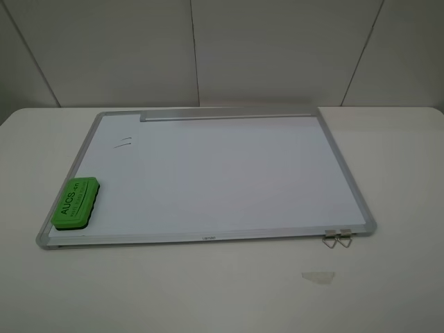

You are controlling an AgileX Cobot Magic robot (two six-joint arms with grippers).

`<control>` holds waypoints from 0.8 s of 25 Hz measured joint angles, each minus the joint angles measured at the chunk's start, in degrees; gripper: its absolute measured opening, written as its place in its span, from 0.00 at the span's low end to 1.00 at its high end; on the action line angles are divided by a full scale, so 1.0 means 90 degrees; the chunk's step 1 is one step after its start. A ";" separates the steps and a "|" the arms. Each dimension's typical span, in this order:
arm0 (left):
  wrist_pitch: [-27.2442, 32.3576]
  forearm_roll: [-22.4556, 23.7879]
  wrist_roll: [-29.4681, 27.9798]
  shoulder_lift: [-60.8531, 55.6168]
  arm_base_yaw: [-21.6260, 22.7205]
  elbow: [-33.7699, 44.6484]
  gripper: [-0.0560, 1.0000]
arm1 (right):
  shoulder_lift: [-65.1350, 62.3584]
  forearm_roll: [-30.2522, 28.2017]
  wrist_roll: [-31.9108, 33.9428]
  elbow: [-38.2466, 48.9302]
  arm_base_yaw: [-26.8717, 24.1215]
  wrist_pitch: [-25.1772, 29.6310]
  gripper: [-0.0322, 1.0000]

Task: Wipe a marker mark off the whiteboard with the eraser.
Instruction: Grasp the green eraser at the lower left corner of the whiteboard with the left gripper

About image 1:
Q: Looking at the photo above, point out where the clear tape piece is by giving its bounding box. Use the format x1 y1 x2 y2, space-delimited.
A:
301 271 336 285

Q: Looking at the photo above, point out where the white aluminium-framed whiteboard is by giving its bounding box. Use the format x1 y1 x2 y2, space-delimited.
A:
36 106 377 250

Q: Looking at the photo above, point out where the left metal hanging clip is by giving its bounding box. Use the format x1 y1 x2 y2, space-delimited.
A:
322 230 340 249

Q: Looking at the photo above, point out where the metal hanging clip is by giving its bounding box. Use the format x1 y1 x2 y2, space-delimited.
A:
322 230 340 249
336 229 353 248

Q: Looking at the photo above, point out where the right metal hanging clip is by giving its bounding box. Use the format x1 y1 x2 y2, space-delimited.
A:
336 229 353 248

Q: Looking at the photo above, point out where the green whiteboard eraser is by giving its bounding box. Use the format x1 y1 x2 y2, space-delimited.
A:
51 177 100 231

